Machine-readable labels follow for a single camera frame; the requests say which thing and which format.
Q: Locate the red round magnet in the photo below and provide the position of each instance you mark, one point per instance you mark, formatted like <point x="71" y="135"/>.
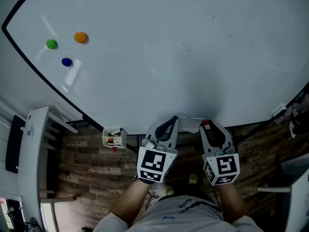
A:
<point x="205" y="122"/>
<point x="114" y="149"/>

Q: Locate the blue round magnet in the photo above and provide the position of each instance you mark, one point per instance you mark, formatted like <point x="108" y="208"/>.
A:
<point x="66" y="62"/>

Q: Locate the white table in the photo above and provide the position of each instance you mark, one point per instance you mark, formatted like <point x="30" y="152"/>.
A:
<point x="297" y="190"/>

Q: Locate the person's yellow-green shoe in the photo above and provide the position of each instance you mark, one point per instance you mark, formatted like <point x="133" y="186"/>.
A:
<point x="193" y="178"/>
<point x="169" y="190"/>

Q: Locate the green round magnet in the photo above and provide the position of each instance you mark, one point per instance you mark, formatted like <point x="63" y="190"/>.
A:
<point x="51" y="44"/>

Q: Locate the large white whiteboard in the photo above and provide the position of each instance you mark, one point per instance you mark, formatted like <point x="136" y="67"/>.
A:
<point x="169" y="57"/>

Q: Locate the person's white shirt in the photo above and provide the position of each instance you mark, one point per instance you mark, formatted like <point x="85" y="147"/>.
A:
<point x="178" y="216"/>

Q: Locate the black whiteboard marker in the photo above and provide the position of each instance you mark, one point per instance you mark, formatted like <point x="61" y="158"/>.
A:
<point x="117" y="131"/>

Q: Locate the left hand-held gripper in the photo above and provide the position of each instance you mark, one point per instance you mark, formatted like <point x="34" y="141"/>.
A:
<point x="153" y="163"/>

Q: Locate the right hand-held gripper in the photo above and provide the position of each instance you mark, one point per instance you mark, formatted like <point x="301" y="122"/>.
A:
<point x="224" y="168"/>

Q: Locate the white pen holder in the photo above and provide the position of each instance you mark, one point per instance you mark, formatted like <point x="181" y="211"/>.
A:
<point x="115" y="139"/>

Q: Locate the person's right forearm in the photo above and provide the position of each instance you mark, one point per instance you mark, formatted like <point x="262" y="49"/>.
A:
<point x="233" y="203"/>

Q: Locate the white whiteboard eraser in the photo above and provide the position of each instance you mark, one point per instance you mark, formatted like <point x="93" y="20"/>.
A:
<point x="279" y="110"/>

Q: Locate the red whiteboard marker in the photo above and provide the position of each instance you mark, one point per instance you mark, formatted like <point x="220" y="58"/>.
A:
<point x="113" y="140"/>

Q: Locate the white desk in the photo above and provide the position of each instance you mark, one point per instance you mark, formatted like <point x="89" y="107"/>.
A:
<point x="31" y="158"/>

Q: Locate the person's left forearm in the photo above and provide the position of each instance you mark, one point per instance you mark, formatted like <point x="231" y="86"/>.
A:
<point x="135" y="199"/>

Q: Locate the black flat monitor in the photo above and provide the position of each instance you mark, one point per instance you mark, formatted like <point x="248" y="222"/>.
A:
<point x="15" y="144"/>

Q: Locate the orange round magnet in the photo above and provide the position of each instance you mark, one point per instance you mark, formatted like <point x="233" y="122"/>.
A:
<point x="80" y="37"/>

